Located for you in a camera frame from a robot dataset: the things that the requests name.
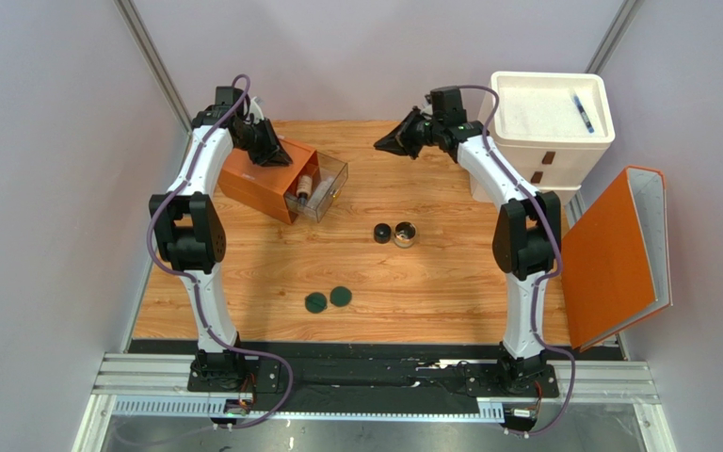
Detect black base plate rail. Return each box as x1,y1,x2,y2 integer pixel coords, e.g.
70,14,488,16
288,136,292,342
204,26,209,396
186,352,560,397

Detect orange drawer box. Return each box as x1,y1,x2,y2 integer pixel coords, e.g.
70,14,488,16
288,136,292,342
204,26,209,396
217,138,319,225

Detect clear glitter bottle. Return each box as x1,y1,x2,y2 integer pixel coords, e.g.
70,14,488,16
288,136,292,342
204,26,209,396
308,180,334,207

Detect blue pen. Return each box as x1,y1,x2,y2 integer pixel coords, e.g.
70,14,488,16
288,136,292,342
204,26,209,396
571,92,595,134

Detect green round compact right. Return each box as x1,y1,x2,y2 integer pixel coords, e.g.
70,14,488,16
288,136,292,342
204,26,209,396
329,286,353,307

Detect orange ring binder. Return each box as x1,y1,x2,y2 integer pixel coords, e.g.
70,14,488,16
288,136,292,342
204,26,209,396
561,166,673,351

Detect black round jar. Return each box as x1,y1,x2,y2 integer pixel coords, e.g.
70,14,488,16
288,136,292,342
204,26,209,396
373,223,392,244

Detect clear top drawer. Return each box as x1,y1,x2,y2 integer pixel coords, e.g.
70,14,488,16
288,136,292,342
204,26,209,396
284,152,348,223

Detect green round compact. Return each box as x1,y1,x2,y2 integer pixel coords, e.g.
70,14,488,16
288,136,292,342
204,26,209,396
329,286,353,307
304,292,329,314

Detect green round compact left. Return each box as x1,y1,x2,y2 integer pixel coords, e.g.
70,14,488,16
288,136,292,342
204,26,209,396
304,292,329,314

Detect white three-drawer cabinet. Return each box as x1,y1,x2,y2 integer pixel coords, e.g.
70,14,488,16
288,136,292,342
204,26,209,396
489,71,616,204

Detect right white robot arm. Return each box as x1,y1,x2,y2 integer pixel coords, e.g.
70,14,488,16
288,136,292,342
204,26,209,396
374,86,562,380

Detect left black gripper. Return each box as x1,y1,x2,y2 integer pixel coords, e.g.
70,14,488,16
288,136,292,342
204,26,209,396
236,118,294,169

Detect gold lid cream jar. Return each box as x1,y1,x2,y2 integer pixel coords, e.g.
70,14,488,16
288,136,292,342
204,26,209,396
393,221,417,249

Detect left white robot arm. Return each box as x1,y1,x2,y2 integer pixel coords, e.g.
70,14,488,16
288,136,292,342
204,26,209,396
147,85,293,390

